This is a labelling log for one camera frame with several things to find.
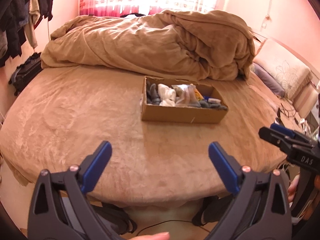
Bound grey sock pair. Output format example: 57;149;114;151
146;81;161;106
194;99;228;111

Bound blue Vinda tissue pack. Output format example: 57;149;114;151
203;96;214;101

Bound yellow cartoon tissue pack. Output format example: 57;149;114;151
191;84;204;101

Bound bag of cotton swabs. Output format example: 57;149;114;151
172;84;200;107

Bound white socks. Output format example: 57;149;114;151
158;83;176;107

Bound person's right hand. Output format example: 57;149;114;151
286;173;320;221

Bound person's left hand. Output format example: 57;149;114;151
130;232;170;240

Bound striped cushion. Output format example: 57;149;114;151
293;82;318;118

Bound purple pillow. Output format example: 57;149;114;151
253;63;285;98

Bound white embroidered pillow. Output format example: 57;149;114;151
253;39;312;101

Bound tan bed sheet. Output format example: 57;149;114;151
1;66;285;206

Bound cardboard box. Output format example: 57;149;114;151
141;76;228;124

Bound black bag on floor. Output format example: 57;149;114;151
8;53;42;96

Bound tan plush duvet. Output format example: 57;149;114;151
41;10;255;81

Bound dark clothes on rack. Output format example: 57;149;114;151
1;0;53;67

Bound black charging cable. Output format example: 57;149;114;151
274;102;306;127

